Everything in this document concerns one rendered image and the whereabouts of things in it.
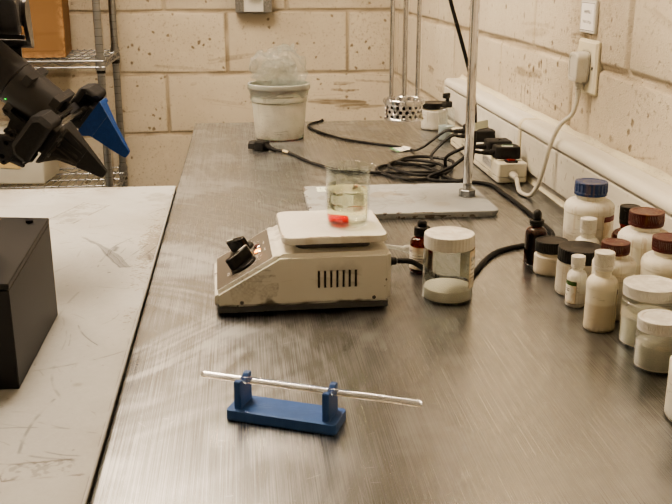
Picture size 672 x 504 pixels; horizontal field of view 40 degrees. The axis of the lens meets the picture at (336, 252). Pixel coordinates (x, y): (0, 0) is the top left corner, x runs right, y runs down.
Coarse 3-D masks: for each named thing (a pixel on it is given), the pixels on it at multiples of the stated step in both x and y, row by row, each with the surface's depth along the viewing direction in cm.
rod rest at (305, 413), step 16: (240, 384) 79; (336, 384) 79; (240, 400) 80; (256, 400) 82; (272, 400) 82; (336, 400) 79; (240, 416) 80; (256, 416) 79; (272, 416) 79; (288, 416) 79; (304, 416) 79; (320, 416) 79; (336, 416) 79; (320, 432) 78; (336, 432) 78
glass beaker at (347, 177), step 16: (336, 160) 108; (352, 160) 109; (336, 176) 105; (352, 176) 104; (368, 176) 106; (336, 192) 105; (352, 192) 105; (368, 192) 106; (336, 208) 106; (352, 208) 105; (368, 208) 107; (336, 224) 106; (352, 224) 106
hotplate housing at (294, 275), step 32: (288, 256) 103; (320, 256) 104; (352, 256) 104; (384, 256) 104; (224, 288) 103; (256, 288) 103; (288, 288) 104; (320, 288) 104; (352, 288) 105; (384, 288) 105
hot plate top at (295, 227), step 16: (288, 224) 108; (304, 224) 108; (320, 224) 108; (368, 224) 108; (288, 240) 103; (304, 240) 103; (320, 240) 103; (336, 240) 103; (352, 240) 103; (368, 240) 104; (384, 240) 104
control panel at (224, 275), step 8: (264, 232) 113; (248, 240) 114; (256, 240) 112; (264, 240) 110; (256, 248) 109; (264, 248) 108; (224, 256) 114; (256, 256) 106; (264, 256) 105; (224, 264) 111; (256, 264) 104; (224, 272) 108; (240, 272) 104; (224, 280) 105; (232, 280) 103
